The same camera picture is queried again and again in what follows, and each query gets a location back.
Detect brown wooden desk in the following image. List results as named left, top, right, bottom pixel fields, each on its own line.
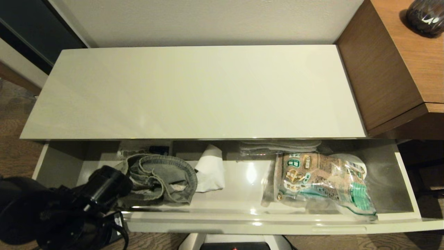
left=336, top=0, right=444, bottom=140

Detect grey denim shorts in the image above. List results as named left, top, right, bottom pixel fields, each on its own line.
left=117, top=154, right=198, bottom=205

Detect dark door panel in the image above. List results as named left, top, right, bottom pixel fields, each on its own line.
left=0, top=0, right=87, bottom=75

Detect white paper plates pack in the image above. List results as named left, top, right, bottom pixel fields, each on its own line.
left=330, top=153, right=368, bottom=181

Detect white toilet paper roll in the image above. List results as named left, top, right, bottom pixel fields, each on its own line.
left=194, top=144, right=226, bottom=193

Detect brown and green snack bag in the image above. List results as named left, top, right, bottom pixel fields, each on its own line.
left=274, top=152, right=378, bottom=216

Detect grey cabinet drawer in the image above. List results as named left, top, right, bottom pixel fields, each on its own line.
left=32, top=139, right=444, bottom=235

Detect white and blue tissue pack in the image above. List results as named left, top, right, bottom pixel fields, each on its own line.
left=117, top=140, right=173, bottom=157

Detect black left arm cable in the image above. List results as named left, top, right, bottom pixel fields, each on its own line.
left=104, top=211, right=130, bottom=250

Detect grey glossy low cabinet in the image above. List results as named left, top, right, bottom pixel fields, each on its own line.
left=19, top=44, right=369, bottom=141

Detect dark glossy vase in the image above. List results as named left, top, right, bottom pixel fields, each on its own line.
left=406, top=0, right=444, bottom=38

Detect white slippers in plastic bag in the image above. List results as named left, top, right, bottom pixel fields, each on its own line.
left=237, top=139, right=323, bottom=157

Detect white and black robot base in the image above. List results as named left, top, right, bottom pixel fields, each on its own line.
left=178, top=233, right=295, bottom=250

